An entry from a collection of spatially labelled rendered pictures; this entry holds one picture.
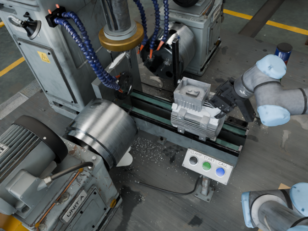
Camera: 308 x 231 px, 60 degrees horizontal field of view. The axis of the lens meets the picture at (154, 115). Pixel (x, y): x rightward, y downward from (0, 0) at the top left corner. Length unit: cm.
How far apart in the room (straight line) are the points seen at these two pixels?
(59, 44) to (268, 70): 76
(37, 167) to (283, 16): 353
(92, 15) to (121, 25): 24
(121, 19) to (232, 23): 274
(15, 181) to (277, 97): 72
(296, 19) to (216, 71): 231
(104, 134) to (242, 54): 115
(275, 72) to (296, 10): 330
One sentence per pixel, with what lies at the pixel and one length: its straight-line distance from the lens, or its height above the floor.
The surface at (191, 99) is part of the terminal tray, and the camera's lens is 106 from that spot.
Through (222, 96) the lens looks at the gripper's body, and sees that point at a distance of 94.
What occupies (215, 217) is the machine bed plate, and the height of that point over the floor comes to 80.
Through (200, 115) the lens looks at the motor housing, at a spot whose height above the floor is 107.
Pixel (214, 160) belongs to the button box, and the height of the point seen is 108.
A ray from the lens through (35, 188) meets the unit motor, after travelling 78.
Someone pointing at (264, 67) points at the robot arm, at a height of 141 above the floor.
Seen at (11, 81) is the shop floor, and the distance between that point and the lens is 344.
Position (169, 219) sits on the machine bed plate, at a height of 80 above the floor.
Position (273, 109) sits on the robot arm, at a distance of 77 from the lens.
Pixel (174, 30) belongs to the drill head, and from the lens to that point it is 140.
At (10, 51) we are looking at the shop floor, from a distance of 395.
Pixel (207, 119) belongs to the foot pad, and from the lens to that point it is 108.
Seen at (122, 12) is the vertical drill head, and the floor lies 143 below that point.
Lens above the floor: 191
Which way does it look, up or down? 50 degrees down
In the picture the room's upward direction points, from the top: 8 degrees counter-clockwise
